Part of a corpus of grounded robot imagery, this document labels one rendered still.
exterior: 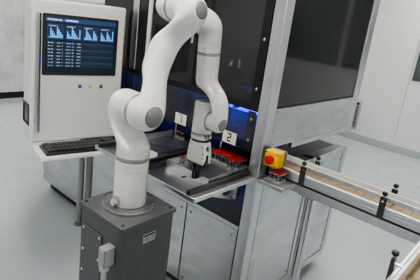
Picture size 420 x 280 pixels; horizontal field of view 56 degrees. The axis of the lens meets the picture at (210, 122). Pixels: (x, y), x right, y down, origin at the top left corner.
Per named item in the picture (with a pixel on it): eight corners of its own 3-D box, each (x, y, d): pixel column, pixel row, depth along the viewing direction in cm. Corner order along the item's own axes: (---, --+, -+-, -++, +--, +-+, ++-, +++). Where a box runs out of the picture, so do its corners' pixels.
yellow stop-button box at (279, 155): (271, 161, 184) (274, 146, 182) (285, 166, 180) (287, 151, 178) (262, 164, 179) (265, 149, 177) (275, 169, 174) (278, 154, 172)
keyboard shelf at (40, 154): (107, 137, 241) (107, 134, 241) (127, 154, 220) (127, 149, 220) (27, 144, 214) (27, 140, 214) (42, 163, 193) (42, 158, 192)
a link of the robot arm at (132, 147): (127, 166, 135) (132, 97, 128) (100, 149, 147) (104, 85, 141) (155, 160, 143) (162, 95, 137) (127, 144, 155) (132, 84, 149)
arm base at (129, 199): (124, 222, 135) (127, 172, 130) (91, 201, 146) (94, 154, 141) (165, 207, 149) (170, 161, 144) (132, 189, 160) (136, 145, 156)
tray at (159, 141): (172, 134, 230) (173, 129, 229) (205, 149, 214) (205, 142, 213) (124, 143, 205) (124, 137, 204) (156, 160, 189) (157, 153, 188)
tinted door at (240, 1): (192, 85, 206) (206, -35, 191) (260, 105, 179) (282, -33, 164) (191, 85, 206) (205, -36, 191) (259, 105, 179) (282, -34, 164)
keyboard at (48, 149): (111, 140, 230) (112, 136, 229) (122, 148, 220) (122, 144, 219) (39, 147, 206) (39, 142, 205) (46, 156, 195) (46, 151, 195)
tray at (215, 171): (214, 153, 208) (215, 147, 207) (254, 170, 192) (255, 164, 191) (165, 166, 183) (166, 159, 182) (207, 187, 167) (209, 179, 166)
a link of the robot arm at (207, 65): (238, 56, 150) (230, 132, 159) (209, 50, 160) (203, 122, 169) (221, 57, 144) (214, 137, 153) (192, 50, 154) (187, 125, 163)
